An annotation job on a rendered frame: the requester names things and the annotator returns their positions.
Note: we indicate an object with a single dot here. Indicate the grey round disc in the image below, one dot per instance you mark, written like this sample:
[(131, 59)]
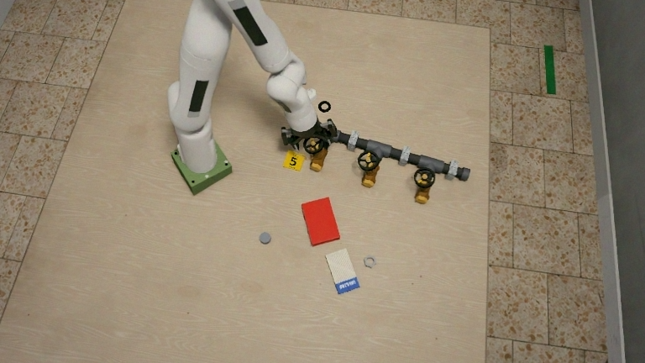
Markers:
[(265, 238)]

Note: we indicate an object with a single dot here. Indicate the black rubber ring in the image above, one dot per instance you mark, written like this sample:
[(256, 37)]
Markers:
[(324, 110)]

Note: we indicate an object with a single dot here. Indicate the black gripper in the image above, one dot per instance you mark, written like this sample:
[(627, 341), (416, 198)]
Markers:
[(329, 128)]

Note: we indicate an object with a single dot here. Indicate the red flat rectangular block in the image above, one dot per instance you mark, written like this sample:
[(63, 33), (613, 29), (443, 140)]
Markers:
[(321, 223)]

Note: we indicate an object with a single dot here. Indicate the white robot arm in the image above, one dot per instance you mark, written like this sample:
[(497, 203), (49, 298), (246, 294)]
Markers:
[(204, 46)]

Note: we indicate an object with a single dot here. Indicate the grey pipe manifold with three valves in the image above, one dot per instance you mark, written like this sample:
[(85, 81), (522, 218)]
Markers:
[(376, 150)]

